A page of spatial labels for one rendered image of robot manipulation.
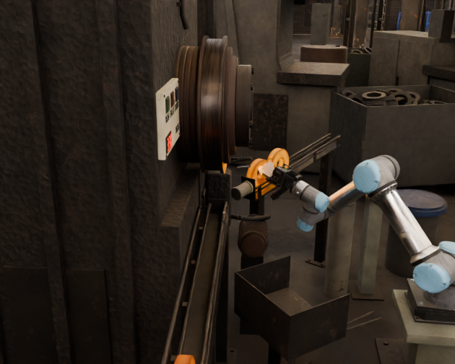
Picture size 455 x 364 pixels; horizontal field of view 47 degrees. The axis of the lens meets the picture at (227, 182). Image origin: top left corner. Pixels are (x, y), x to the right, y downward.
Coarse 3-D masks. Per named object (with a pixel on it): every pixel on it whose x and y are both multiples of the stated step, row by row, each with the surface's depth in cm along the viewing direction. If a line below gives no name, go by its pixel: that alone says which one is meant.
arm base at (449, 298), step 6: (450, 288) 197; (426, 294) 204; (432, 294) 202; (438, 294) 199; (444, 294) 198; (450, 294) 198; (432, 300) 201; (438, 300) 199; (444, 300) 198; (450, 300) 198; (438, 306) 200; (444, 306) 199; (450, 306) 198
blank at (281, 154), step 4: (276, 148) 248; (272, 152) 245; (276, 152) 244; (280, 152) 246; (284, 152) 249; (272, 156) 243; (276, 156) 244; (280, 156) 247; (284, 156) 250; (288, 156) 253; (268, 160) 244; (272, 160) 243; (276, 160) 245; (280, 160) 252; (284, 160) 251; (288, 160) 254; (276, 164) 246; (280, 164) 252; (288, 164) 254
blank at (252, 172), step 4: (256, 160) 235; (260, 160) 235; (264, 160) 237; (252, 164) 234; (256, 164) 233; (260, 164) 235; (248, 168) 234; (252, 168) 233; (256, 168) 233; (248, 172) 233; (252, 172) 232; (256, 172) 234; (248, 176) 233; (252, 176) 232; (256, 176) 235; (260, 176) 240; (256, 180) 235; (260, 180) 238; (264, 180) 241; (256, 184) 236; (264, 184) 241; (264, 188) 242
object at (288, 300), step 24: (264, 264) 158; (288, 264) 163; (240, 288) 151; (264, 288) 161; (288, 288) 166; (240, 312) 154; (264, 312) 142; (288, 312) 155; (312, 312) 136; (336, 312) 141; (264, 336) 144; (288, 336) 134; (312, 336) 139; (336, 336) 144; (288, 360) 136
